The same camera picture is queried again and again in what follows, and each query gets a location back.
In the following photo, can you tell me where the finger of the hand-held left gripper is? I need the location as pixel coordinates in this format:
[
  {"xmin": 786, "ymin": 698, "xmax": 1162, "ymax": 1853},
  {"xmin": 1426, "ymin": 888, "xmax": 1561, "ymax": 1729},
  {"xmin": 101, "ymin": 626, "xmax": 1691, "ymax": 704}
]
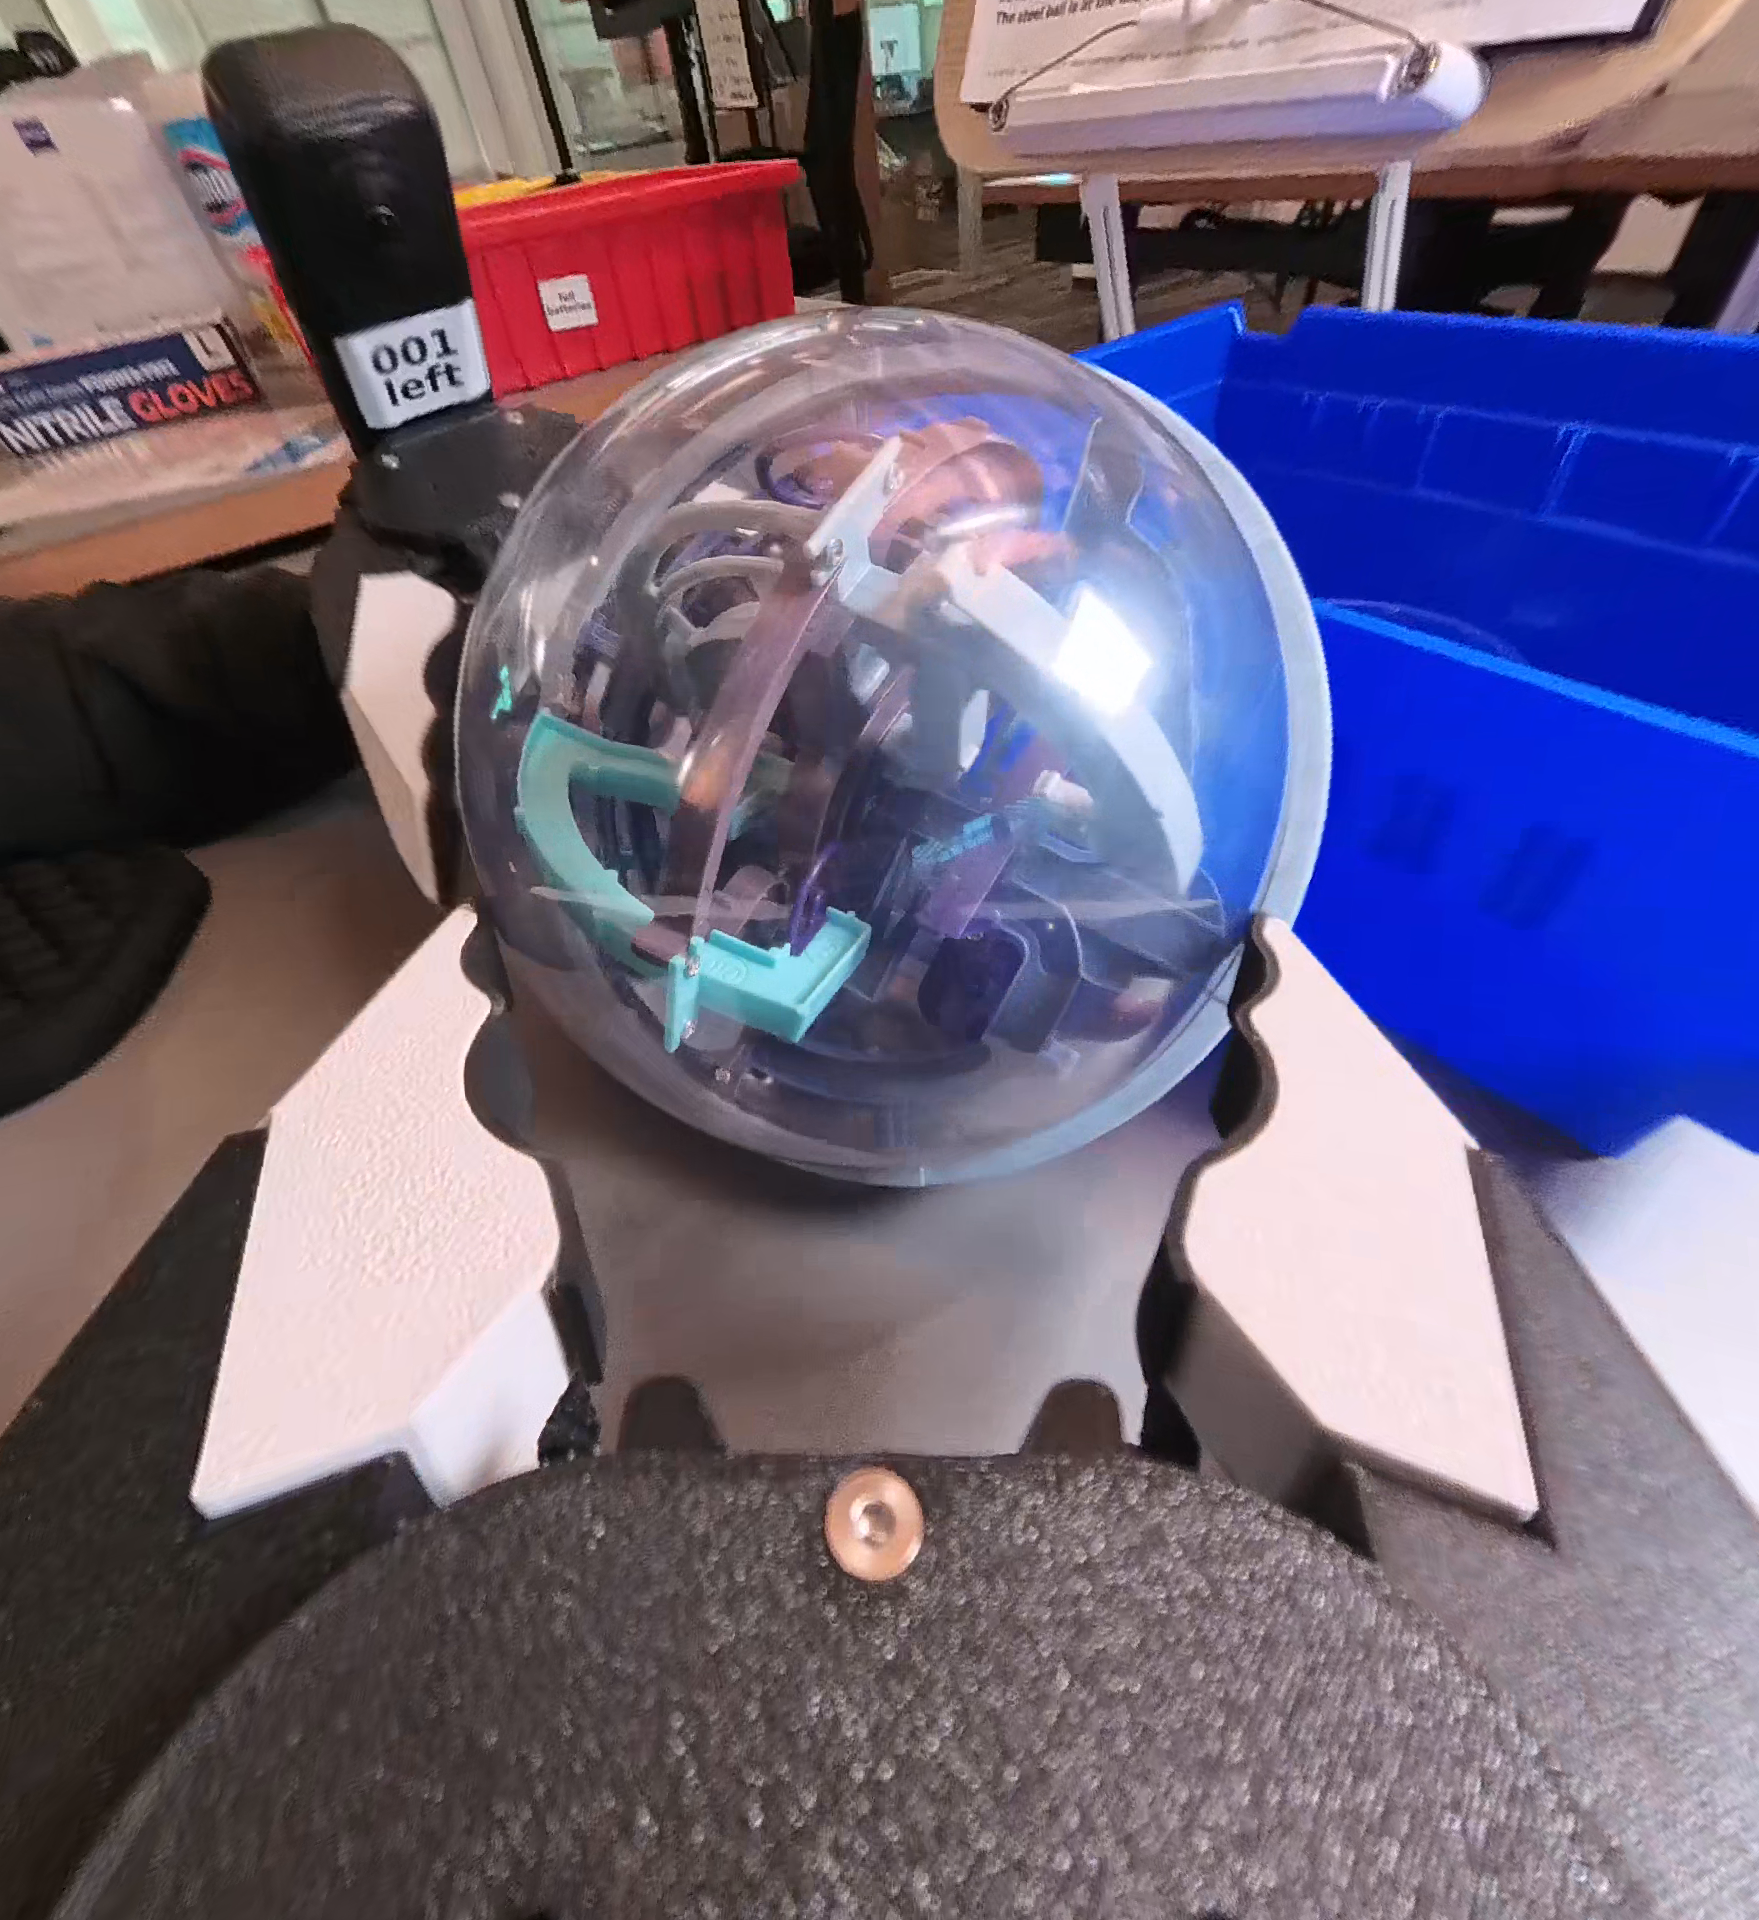
[{"xmin": 341, "ymin": 560, "xmax": 485, "ymax": 906}]

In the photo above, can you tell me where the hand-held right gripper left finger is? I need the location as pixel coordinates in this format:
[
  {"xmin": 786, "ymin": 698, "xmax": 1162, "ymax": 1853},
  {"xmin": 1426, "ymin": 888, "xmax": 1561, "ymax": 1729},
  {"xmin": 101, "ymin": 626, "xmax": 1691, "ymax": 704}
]
[{"xmin": 189, "ymin": 911, "xmax": 600, "ymax": 1519}]

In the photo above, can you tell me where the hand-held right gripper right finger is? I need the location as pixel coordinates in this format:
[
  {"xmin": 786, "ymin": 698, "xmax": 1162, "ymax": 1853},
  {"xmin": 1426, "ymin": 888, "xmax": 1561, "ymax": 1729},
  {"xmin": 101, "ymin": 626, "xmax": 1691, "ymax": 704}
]
[{"xmin": 1142, "ymin": 920, "xmax": 1544, "ymax": 1521}]

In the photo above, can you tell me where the clear plastic maze ball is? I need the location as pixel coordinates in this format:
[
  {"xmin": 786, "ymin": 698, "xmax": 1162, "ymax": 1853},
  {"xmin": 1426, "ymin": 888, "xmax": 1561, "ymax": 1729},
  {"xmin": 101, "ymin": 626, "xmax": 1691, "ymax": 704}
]
[{"xmin": 451, "ymin": 306, "xmax": 1334, "ymax": 1190}]

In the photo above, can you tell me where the white wipes canister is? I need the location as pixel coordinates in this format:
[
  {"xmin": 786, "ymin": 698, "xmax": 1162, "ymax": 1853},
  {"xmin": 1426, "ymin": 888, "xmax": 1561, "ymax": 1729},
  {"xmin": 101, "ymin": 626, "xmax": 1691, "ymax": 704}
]
[{"xmin": 152, "ymin": 114, "xmax": 258, "ymax": 267}]

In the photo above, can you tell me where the red plastic bin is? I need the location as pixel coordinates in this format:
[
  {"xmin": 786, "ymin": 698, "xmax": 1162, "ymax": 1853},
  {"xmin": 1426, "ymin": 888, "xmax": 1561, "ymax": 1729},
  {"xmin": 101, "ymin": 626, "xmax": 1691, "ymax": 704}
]
[{"xmin": 451, "ymin": 156, "xmax": 810, "ymax": 398}]

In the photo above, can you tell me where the blue white glove box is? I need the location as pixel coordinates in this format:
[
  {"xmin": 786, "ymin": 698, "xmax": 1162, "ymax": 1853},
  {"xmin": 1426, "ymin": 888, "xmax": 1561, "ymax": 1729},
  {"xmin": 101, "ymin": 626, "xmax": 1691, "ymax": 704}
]
[{"xmin": 0, "ymin": 317, "xmax": 271, "ymax": 470}]

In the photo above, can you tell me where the white printed sign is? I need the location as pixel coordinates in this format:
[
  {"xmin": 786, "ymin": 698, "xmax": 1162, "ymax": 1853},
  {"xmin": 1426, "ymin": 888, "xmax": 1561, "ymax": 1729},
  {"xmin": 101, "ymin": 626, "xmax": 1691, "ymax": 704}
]
[{"xmin": 0, "ymin": 92, "xmax": 224, "ymax": 368}]

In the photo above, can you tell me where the black mesh cushion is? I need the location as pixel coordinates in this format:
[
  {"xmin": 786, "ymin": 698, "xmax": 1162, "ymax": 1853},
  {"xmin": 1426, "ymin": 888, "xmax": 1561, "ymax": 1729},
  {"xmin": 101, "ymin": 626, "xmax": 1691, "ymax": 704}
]
[{"xmin": 0, "ymin": 842, "xmax": 215, "ymax": 1149}]

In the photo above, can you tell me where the blue plastic bin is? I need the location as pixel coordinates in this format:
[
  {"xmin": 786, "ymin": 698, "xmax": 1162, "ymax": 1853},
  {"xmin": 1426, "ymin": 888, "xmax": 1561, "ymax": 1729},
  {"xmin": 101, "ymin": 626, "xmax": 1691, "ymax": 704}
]
[{"xmin": 1078, "ymin": 304, "xmax": 1759, "ymax": 1177}]

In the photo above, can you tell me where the wooden instruction board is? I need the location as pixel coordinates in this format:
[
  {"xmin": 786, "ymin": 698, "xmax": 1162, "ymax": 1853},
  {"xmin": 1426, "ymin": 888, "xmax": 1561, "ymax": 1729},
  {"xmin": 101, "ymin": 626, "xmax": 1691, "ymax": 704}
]
[{"xmin": 931, "ymin": 0, "xmax": 1759, "ymax": 178}]

